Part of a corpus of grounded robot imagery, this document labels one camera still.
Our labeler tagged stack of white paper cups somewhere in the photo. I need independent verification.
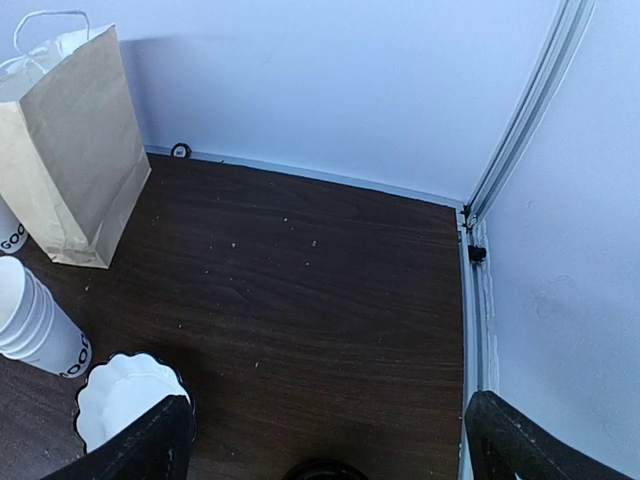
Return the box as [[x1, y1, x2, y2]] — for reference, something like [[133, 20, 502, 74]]
[[1, 256, 93, 379]]

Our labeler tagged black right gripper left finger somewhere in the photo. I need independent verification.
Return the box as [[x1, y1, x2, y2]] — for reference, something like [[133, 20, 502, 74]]
[[47, 395, 195, 480]]

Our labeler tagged white paper coffee cup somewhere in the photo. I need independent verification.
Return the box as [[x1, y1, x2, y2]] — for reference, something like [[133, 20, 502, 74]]
[[0, 198, 29, 254]]

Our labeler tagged black round wall grommet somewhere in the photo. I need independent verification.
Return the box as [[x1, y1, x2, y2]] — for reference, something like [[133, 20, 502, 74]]
[[170, 143, 192, 159]]

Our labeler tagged brown paper takeout bag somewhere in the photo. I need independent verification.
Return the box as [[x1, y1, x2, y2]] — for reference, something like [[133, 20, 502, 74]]
[[1, 25, 151, 269]]

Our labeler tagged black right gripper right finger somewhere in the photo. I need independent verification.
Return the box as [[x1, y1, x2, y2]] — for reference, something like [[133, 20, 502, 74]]
[[464, 391, 627, 479]]

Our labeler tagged white scalloped dish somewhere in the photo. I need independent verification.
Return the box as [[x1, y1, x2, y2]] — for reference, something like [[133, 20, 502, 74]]
[[74, 352, 195, 454]]

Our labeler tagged stack of black cup lids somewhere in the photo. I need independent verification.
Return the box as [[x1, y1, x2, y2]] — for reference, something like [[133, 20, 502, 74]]
[[283, 459, 366, 480]]

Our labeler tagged aluminium frame post right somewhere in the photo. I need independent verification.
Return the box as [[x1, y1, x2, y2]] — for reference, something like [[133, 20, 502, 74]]
[[463, 0, 596, 231]]

